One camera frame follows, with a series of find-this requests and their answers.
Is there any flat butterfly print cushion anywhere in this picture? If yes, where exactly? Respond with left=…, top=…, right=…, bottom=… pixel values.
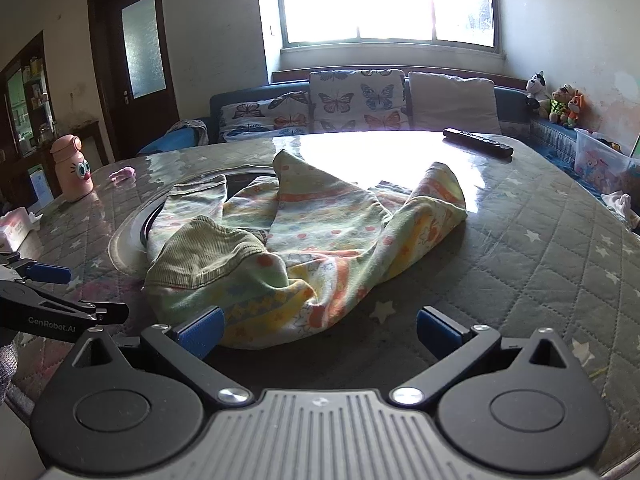
left=218, top=91, right=313, bottom=142

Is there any dark blue sofa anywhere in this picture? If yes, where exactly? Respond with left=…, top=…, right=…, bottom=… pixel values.
left=137, top=70, right=640, bottom=196

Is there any dark wooden door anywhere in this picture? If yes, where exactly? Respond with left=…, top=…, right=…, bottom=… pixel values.
left=87, top=0, right=181, bottom=166

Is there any white rectangular box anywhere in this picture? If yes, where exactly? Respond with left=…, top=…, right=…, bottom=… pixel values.
left=27, top=162, right=55, bottom=203

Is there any grey striped garment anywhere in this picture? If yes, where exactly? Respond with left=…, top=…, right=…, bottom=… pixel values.
left=172, top=119, right=210, bottom=146

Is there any plain beige cushion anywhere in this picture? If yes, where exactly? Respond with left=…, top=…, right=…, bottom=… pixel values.
left=407, top=71, right=502, bottom=135

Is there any black remote control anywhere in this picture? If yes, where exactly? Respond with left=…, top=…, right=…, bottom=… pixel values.
left=443, top=128, right=515, bottom=158

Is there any dark wooden display cabinet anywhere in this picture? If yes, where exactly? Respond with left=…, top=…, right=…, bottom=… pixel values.
left=0, top=30, right=61, bottom=211

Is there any large bright window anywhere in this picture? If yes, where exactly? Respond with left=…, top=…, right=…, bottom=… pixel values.
left=255, top=0, right=506, bottom=53

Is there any black and white plush toy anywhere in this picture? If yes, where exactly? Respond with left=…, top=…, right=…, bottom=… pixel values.
left=525, top=71, right=551, bottom=120

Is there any patterned pastel baby cardigan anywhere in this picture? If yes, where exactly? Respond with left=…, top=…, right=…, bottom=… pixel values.
left=144, top=150, right=468, bottom=350

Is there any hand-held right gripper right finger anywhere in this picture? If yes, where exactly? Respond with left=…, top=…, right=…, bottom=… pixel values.
left=390, top=306, right=576, bottom=408

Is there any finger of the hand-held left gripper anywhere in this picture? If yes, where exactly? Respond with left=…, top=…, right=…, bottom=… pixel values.
left=0, top=280, right=129, bottom=325
left=0, top=252, right=71, bottom=286

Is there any white crumpled cloth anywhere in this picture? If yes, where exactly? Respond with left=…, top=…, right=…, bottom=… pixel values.
left=600, top=191, right=640, bottom=233

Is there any clear plastic storage box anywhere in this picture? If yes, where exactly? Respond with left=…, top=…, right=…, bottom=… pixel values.
left=574, top=127, right=640, bottom=196

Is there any white tissue box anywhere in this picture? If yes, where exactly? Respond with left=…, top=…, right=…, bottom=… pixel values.
left=0, top=208, right=43, bottom=251

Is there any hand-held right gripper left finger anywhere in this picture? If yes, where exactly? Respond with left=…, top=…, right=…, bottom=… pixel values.
left=70, top=305, right=256, bottom=409

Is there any round recessed table cooker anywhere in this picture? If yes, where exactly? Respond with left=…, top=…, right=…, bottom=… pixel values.
left=107, top=167, right=281, bottom=278

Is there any plush bear in green vest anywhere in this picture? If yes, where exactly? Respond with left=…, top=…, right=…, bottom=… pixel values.
left=547, top=84, right=573, bottom=123

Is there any pink cartoon water bottle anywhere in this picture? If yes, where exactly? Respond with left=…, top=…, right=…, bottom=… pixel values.
left=50, top=134, right=94, bottom=203

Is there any blue cloth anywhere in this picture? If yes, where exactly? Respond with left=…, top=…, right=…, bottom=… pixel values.
left=137, top=127, right=201, bottom=156

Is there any orange plush toy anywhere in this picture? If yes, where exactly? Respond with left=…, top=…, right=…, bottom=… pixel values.
left=565, top=90, right=587, bottom=128

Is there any upright butterfly print cushion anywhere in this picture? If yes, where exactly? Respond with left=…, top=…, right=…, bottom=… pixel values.
left=309, top=69, right=412, bottom=133

